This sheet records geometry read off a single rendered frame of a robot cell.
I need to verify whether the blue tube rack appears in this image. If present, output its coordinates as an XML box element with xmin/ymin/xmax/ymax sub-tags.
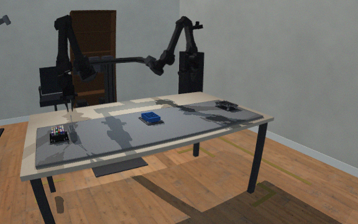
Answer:
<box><xmin>141</xmin><ymin>112</ymin><xmax>160</xmax><ymax>123</ymax></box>

